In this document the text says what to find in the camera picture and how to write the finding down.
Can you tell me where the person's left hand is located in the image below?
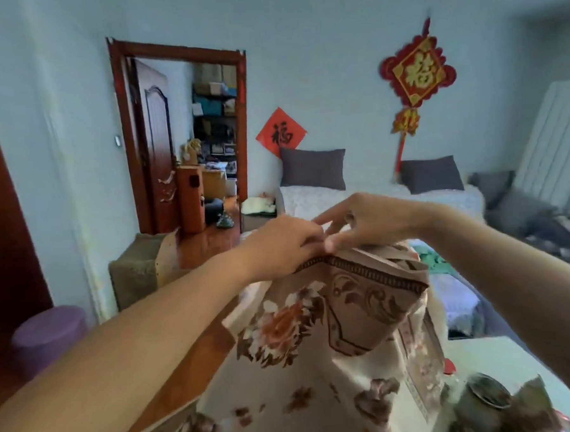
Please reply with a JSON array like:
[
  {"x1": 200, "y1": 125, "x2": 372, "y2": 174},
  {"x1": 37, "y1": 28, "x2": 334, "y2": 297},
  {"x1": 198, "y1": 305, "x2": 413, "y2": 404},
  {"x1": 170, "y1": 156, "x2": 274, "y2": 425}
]
[{"x1": 237, "y1": 213, "x2": 329, "y2": 283}]

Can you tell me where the dark brown wooden door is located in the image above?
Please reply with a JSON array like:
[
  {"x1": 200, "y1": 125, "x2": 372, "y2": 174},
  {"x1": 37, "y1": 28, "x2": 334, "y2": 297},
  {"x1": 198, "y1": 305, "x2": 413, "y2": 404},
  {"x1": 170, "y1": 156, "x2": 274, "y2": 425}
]
[{"x1": 0, "y1": 63, "x2": 60, "y2": 415}]

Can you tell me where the beige floral tablecloth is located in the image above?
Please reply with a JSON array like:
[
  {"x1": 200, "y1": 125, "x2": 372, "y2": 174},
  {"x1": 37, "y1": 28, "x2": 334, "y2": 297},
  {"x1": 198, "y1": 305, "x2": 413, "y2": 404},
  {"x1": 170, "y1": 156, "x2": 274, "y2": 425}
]
[{"x1": 117, "y1": 237, "x2": 454, "y2": 432}]

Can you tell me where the person's right forearm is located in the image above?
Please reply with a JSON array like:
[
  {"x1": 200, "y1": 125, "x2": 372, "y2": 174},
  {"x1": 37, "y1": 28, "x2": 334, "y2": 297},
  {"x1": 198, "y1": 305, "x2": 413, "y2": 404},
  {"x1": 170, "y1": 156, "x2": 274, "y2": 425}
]
[{"x1": 415, "y1": 193, "x2": 570, "y2": 412}]

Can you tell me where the red diamond paper poster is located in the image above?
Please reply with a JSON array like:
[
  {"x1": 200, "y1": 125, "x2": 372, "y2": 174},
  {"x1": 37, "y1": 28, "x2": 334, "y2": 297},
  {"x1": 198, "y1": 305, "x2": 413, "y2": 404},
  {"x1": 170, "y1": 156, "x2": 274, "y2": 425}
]
[{"x1": 254, "y1": 106, "x2": 309, "y2": 160}]

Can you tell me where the purple cylindrical stool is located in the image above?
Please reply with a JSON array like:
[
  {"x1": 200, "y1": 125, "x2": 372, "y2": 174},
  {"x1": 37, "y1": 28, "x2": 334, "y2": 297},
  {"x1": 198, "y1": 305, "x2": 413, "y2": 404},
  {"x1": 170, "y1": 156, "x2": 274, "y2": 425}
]
[{"x1": 9, "y1": 303, "x2": 92, "y2": 381}]

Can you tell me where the person's left forearm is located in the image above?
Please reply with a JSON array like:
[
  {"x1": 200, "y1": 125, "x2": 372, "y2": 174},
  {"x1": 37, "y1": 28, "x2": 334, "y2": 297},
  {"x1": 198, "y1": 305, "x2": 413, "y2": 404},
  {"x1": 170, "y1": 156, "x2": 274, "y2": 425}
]
[{"x1": 0, "y1": 248, "x2": 268, "y2": 432}]

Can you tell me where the cream marble table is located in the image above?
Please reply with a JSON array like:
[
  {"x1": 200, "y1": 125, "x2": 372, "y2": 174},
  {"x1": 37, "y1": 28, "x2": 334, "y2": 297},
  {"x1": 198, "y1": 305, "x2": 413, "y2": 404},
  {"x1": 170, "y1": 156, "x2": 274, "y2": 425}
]
[{"x1": 441, "y1": 331, "x2": 570, "y2": 432}]

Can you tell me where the person's right hand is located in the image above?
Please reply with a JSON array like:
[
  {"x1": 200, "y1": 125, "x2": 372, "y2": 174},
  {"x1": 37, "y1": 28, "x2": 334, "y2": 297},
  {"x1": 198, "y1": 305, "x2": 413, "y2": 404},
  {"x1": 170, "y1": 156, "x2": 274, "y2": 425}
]
[{"x1": 311, "y1": 189, "x2": 433, "y2": 255}]

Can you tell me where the orange brown wooden cabinet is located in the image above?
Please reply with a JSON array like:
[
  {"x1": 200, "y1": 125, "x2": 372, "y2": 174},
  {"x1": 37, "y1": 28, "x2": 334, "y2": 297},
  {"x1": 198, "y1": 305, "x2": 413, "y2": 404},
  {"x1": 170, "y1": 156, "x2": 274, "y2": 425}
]
[{"x1": 176, "y1": 164, "x2": 208, "y2": 236}]

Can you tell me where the red gold knot decoration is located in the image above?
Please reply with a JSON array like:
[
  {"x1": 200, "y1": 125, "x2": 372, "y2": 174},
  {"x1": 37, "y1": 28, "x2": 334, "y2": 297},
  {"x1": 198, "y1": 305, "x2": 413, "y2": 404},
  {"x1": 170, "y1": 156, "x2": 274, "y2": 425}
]
[{"x1": 376, "y1": 16, "x2": 462, "y2": 176}]

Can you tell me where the brown paper tea bag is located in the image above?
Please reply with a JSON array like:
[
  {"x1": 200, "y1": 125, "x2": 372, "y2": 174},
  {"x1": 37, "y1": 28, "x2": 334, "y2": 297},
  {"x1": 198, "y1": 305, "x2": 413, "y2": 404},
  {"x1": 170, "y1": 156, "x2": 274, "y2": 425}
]
[{"x1": 501, "y1": 374, "x2": 570, "y2": 432}]

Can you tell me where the grey side stool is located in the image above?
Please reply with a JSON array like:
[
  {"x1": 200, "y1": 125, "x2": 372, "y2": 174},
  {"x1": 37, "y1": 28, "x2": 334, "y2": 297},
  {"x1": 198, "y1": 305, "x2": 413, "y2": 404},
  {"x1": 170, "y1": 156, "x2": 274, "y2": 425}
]
[{"x1": 239, "y1": 209, "x2": 281, "y2": 234}]

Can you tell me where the purple quilted sofa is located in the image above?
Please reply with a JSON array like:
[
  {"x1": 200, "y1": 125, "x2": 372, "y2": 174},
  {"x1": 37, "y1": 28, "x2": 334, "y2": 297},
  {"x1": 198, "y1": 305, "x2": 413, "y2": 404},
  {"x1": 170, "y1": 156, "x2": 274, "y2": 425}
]
[{"x1": 276, "y1": 169, "x2": 570, "y2": 350}]

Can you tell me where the golden figurine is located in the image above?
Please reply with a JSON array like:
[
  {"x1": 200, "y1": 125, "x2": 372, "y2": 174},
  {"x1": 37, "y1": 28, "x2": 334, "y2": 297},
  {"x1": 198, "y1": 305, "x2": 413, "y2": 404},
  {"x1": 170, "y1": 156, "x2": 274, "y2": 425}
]
[{"x1": 181, "y1": 137, "x2": 203, "y2": 166}]

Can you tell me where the white wall radiator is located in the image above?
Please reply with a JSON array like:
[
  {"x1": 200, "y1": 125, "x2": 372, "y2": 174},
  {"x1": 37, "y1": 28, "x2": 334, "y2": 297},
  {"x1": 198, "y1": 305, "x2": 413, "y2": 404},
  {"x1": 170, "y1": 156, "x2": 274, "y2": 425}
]
[{"x1": 506, "y1": 78, "x2": 570, "y2": 214}]

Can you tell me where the grey open canister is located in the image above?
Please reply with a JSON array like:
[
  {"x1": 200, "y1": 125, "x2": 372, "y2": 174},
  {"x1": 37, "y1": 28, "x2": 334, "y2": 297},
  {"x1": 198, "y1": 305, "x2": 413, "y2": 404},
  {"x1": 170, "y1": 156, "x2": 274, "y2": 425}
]
[{"x1": 445, "y1": 371, "x2": 516, "y2": 432}]

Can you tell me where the green blanket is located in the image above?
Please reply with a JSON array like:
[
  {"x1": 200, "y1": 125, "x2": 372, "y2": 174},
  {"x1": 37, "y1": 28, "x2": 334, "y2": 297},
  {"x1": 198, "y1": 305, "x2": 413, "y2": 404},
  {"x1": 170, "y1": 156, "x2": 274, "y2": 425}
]
[{"x1": 413, "y1": 247, "x2": 460, "y2": 276}]

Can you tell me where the olive brown perforated box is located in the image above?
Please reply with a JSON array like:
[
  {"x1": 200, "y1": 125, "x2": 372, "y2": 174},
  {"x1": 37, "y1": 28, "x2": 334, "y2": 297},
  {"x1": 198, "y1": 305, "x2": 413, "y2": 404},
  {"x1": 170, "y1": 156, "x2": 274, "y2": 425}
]
[{"x1": 106, "y1": 230, "x2": 184, "y2": 313}]

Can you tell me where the red brown doorway frame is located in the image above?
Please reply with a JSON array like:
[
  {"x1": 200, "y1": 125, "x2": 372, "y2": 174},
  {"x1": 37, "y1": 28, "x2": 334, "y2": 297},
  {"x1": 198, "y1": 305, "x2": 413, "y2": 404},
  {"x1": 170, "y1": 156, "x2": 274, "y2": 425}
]
[{"x1": 106, "y1": 30, "x2": 256, "y2": 237}]

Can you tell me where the brown panelled inner door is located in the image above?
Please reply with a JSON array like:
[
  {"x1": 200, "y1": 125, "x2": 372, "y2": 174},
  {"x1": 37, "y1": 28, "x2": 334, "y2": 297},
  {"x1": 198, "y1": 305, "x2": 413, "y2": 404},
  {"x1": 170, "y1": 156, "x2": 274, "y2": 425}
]
[{"x1": 129, "y1": 56, "x2": 182, "y2": 235}]

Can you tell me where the cluttered storage shelf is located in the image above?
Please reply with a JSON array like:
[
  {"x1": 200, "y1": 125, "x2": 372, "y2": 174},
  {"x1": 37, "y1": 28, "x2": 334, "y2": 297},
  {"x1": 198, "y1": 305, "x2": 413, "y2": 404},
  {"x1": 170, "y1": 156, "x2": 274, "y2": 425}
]
[{"x1": 190, "y1": 61, "x2": 244, "y2": 181}]

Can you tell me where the grey pillow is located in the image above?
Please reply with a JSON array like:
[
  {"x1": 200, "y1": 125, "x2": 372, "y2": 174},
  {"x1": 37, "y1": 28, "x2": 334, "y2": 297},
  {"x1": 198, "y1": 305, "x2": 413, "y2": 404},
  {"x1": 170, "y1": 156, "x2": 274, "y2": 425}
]
[
  {"x1": 483, "y1": 187, "x2": 561, "y2": 242},
  {"x1": 398, "y1": 155, "x2": 466, "y2": 196},
  {"x1": 467, "y1": 169, "x2": 518, "y2": 212},
  {"x1": 278, "y1": 144, "x2": 349, "y2": 195}
]

